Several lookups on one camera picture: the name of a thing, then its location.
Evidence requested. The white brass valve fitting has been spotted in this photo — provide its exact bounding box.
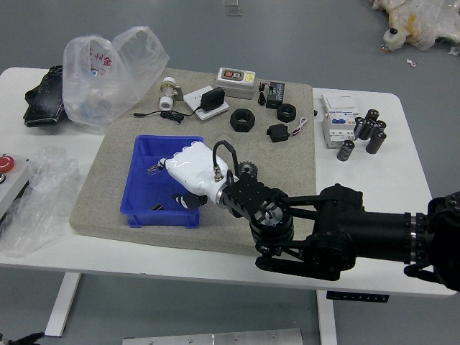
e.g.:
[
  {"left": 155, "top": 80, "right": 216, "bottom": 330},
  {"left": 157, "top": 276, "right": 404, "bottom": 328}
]
[{"left": 158, "top": 76, "right": 184, "bottom": 111}]

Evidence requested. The plastic wrapped pile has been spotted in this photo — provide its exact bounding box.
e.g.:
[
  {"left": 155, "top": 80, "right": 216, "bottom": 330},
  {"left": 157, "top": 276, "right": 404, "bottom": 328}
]
[{"left": 369, "top": 0, "right": 460, "bottom": 51}]

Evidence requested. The thin black adapter cord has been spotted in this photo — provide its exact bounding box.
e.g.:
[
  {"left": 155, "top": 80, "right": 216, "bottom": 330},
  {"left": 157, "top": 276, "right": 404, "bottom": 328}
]
[{"left": 132, "top": 109, "right": 202, "bottom": 125}]

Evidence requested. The white wall socket plate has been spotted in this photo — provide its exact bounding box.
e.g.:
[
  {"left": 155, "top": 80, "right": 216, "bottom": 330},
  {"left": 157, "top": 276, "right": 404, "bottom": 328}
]
[{"left": 183, "top": 86, "right": 230, "bottom": 121}]

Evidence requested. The black module with green connector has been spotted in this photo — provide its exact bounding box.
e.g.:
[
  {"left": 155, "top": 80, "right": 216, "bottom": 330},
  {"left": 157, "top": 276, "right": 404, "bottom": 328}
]
[{"left": 257, "top": 81, "right": 288, "bottom": 109}]

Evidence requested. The grey push-button switch box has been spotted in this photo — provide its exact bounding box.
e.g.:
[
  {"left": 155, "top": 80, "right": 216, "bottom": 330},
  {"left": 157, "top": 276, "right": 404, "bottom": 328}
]
[{"left": 214, "top": 67, "right": 257, "bottom": 100}]

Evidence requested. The small black square module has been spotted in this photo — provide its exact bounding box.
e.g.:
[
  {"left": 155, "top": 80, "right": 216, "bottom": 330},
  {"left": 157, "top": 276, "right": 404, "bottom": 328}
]
[{"left": 266, "top": 124, "right": 290, "bottom": 144}]

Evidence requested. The black table control panel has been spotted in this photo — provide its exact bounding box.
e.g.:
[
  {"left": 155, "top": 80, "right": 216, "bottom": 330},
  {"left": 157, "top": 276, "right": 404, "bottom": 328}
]
[{"left": 326, "top": 291, "right": 390, "bottom": 303}]

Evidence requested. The silver metal plate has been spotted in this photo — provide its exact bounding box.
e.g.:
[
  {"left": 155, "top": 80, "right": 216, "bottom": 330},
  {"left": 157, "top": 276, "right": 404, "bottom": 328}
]
[{"left": 121, "top": 327, "right": 305, "bottom": 345}]

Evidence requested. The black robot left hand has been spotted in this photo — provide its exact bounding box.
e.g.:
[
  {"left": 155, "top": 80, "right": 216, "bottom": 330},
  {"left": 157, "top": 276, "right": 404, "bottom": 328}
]
[{"left": 0, "top": 332, "right": 45, "bottom": 345}]

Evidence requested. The small black hex nut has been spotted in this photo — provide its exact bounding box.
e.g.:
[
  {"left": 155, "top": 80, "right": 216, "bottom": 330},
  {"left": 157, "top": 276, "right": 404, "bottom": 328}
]
[{"left": 276, "top": 103, "right": 298, "bottom": 121}]

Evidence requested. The grey-brown foam mat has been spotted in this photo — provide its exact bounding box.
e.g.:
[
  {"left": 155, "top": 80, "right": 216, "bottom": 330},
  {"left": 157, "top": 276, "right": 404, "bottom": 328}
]
[{"left": 68, "top": 67, "right": 320, "bottom": 265}]

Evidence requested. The blue plastic box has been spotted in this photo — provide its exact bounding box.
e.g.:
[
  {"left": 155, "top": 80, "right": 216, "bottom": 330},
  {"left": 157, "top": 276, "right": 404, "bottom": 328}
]
[{"left": 119, "top": 134, "right": 205, "bottom": 229}]

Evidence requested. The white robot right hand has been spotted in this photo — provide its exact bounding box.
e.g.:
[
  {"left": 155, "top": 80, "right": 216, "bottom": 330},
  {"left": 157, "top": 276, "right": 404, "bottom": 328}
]
[{"left": 149, "top": 140, "right": 233, "bottom": 210}]

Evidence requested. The clear plastic bag red print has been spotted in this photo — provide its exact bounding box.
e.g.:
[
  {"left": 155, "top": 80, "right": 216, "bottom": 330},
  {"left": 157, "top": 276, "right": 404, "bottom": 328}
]
[{"left": 62, "top": 25, "right": 170, "bottom": 136}]

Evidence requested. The white bottle black cap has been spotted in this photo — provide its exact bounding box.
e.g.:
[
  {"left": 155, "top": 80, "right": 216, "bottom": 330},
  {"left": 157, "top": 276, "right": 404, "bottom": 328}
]
[{"left": 382, "top": 27, "right": 407, "bottom": 51}]

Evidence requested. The black power adapter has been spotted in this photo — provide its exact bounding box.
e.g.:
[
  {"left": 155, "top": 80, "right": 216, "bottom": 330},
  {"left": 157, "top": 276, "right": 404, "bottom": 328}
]
[{"left": 199, "top": 87, "right": 226, "bottom": 112}]

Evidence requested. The thin red white wire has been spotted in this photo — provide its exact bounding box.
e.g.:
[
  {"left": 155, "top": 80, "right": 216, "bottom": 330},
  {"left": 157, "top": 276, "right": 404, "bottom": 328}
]
[{"left": 288, "top": 117, "right": 309, "bottom": 137}]

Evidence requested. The black pouch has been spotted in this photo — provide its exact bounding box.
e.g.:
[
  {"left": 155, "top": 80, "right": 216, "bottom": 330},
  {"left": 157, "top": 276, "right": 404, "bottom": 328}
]
[{"left": 23, "top": 65, "right": 66, "bottom": 127}]

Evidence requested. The white circuit breaker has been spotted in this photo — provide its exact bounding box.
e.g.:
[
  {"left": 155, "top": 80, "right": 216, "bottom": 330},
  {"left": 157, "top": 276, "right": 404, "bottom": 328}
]
[{"left": 321, "top": 109, "right": 357, "bottom": 150}]

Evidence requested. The grey emergency stop box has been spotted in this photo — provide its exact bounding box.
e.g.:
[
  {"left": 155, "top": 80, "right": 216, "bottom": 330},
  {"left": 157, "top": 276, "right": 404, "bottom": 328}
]
[{"left": 0, "top": 152, "right": 32, "bottom": 221}]

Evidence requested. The crumpled clear plastic bag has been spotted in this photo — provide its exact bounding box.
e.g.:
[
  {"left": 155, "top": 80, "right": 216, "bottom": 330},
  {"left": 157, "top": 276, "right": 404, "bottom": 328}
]
[{"left": 0, "top": 146, "right": 81, "bottom": 258}]

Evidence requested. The big black hex nut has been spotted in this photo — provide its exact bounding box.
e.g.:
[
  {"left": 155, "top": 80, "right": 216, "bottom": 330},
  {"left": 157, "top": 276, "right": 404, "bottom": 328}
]
[{"left": 229, "top": 109, "right": 257, "bottom": 133}]

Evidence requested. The white table leg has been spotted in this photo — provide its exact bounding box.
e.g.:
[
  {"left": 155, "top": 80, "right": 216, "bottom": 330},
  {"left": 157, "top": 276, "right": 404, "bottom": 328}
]
[
  {"left": 45, "top": 272, "right": 83, "bottom": 338},
  {"left": 316, "top": 289, "right": 339, "bottom": 345}
]

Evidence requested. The big black gear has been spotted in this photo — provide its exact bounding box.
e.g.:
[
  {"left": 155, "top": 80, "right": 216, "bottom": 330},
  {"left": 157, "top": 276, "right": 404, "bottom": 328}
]
[{"left": 236, "top": 160, "right": 259, "bottom": 179}]

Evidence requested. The white wall switch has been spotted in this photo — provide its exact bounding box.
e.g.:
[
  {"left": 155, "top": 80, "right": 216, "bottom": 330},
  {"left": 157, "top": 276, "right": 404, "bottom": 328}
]
[{"left": 321, "top": 92, "right": 357, "bottom": 113}]

